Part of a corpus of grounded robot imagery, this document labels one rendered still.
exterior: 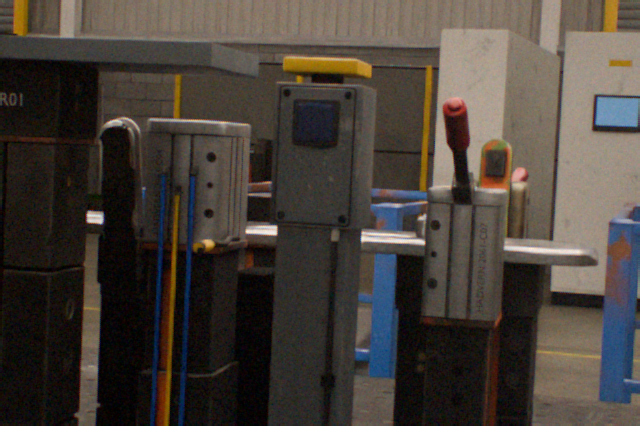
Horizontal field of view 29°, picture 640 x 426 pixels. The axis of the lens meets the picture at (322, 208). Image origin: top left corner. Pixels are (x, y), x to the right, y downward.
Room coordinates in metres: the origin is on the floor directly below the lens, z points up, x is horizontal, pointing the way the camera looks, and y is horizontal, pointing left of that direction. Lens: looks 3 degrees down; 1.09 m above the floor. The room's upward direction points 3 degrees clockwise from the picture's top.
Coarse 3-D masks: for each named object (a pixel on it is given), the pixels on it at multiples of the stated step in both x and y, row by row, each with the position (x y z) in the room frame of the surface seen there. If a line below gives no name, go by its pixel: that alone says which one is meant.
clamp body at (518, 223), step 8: (512, 184) 1.41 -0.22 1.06; (520, 184) 1.41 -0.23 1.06; (528, 184) 1.49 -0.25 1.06; (512, 192) 1.41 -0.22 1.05; (520, 192) 1.40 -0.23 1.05; (528, 192) 1.46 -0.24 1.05; (512, 200) 1.41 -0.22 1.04; (520, 200) 1.40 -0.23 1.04; (528, 200) 1.46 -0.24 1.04; (512, 208) 1.41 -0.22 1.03; (520, 208) 1.40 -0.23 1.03; (528, 208) 1.48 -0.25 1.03; (512, 216) 1.40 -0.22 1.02; (520, 216) 1.40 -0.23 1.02; (528, 216) 1.48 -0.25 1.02; (512, 224) 1.41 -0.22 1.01; (520, 224) 1.40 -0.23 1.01; (528, 224) 1.49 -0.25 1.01; (512, 232) 1.40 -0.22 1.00; (520, 232) 1.40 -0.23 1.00
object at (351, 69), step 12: (288, 60) 0.95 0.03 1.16; (300, 60) 0.95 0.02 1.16; (312, 60) 0.95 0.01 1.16; (324, 60) 0.95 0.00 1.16; (336, 60) 0.95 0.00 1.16; (348, 60) 0.94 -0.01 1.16; (360, 60) 0.96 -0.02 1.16; (288, 72) 0.96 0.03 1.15; (300, 72) 0.95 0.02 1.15; (312, 72) 0.95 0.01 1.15; (324, 72) 0.95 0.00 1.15; (336, 72) 0.95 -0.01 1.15; (348, 72) 0.94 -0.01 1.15; (360, 72) 0.95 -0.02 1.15
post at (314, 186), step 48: (288, 96) 0.95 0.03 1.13; (336, 96) 0.94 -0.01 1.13; (288, 144) 0.95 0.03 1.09; (336, 144) 0.94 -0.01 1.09; (288, 192) 0.95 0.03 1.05; (336, 192) 0.94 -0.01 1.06; (288, 240) 0.95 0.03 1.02; (336, 240) 0.94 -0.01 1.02; (288, 288) 0.95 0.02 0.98; (336, 288) 0.94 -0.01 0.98; (288, 336) 0.95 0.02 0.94; (336, 336) 0.94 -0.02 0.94; (288, 384) 0.95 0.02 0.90; (336, 384) 0.94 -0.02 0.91
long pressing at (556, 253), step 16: (96, 224) 1.27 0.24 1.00; (256, 224) 1.37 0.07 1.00; (256, 240) 1.24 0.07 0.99; (272, 240) 1.23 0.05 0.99; (368, 240) 1.21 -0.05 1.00; (384, 240) 1.21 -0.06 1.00; (400, 240) 1.21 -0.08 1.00; (416, 240) 1.21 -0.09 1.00; (512, 240) 1.32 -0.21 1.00; (528, 240) 1.33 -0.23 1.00; (512, 256) 1.18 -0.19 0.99; (528, 256) 1.18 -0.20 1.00; (544, 256) 1.18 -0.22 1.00; (560, 256) 1.17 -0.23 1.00; (576, 256) 1.17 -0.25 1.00; (592, 256) 1.19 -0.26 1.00
